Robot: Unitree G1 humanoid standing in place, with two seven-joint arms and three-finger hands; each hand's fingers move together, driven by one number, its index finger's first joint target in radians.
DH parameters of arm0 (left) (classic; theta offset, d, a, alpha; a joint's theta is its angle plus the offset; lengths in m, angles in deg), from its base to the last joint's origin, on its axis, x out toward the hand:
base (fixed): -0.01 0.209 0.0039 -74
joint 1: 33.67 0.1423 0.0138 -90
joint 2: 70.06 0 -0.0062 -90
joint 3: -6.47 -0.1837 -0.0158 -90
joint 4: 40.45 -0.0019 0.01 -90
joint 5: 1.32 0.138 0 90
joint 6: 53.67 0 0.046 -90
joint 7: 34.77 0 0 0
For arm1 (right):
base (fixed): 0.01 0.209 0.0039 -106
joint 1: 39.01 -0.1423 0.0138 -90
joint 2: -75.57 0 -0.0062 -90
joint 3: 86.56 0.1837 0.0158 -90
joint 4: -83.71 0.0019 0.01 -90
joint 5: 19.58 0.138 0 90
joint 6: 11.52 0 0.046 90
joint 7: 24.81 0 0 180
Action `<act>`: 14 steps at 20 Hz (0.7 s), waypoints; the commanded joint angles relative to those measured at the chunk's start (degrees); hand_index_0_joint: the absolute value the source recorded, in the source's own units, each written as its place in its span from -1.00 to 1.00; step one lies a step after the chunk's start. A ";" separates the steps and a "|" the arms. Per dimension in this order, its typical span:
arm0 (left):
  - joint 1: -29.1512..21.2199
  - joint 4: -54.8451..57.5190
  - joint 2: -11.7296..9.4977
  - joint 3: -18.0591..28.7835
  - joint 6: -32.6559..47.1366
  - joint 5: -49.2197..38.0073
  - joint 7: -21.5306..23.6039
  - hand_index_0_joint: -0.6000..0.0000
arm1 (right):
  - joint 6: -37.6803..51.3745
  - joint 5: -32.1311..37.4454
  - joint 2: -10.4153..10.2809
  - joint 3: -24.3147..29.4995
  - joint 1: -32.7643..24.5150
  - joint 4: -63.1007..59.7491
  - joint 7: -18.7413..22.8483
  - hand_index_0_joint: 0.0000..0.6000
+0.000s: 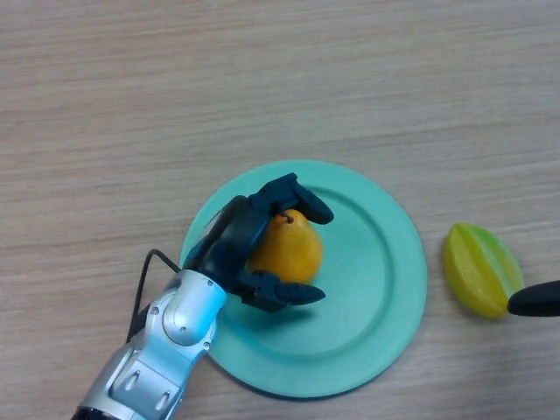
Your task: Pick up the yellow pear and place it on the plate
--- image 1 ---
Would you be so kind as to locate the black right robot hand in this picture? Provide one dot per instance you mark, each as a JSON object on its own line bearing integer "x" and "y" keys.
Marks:
{"x": 536, "y": 299}

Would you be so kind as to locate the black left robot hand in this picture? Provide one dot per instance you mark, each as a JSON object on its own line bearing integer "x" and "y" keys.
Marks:
{"x": 227, "y": 245}

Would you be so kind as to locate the yellow pear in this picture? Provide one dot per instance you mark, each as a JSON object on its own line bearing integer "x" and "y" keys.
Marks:
{"x": 289, "y": 249}

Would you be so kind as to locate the green round plate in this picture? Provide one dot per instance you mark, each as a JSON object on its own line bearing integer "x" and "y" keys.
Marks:
{"x": 359, "y": 306}

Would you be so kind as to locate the yellow green starfruit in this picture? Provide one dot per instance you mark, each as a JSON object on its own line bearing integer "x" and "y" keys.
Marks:
{"x": 477, "y": 271}

